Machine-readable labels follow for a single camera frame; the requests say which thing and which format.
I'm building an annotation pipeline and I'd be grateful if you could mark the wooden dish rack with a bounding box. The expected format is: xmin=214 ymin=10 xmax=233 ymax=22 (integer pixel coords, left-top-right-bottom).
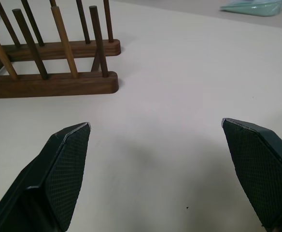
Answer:
xmin=0 ymin=0 xmax=122 ymax=99

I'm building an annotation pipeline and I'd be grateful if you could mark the green plate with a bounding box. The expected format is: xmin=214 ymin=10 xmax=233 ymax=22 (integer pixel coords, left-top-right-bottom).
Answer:
xmin=219 ymin=0 xmax=282 ymax=17

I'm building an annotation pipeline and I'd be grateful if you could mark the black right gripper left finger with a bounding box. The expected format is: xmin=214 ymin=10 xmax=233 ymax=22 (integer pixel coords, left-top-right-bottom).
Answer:
xmin=0 ymin=122 xmax=92 ymax=232

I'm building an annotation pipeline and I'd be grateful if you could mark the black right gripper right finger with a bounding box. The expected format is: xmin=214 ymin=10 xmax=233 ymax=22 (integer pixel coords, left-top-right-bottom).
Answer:
xmin=221 ymin=117 xmax=282 ymax=232

